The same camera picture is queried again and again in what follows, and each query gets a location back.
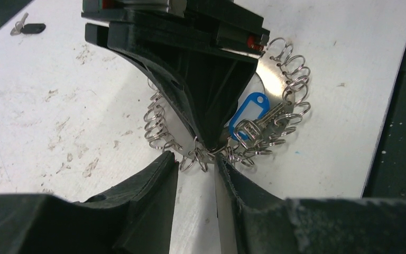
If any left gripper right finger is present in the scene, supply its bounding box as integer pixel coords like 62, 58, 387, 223
215, 154, 406, 253

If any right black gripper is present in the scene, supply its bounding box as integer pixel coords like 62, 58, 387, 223
81, 1, 270, 149

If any metal keyring chain loop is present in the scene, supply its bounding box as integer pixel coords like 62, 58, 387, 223
143, 37, 311, 173

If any far key with black tag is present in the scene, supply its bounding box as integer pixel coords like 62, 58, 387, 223
10, 13, 47, 36

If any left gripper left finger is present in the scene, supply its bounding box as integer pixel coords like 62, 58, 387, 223
0, 151, 179, 253

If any key with blue tag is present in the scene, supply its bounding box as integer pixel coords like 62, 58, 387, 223
224, 92, 296, 144

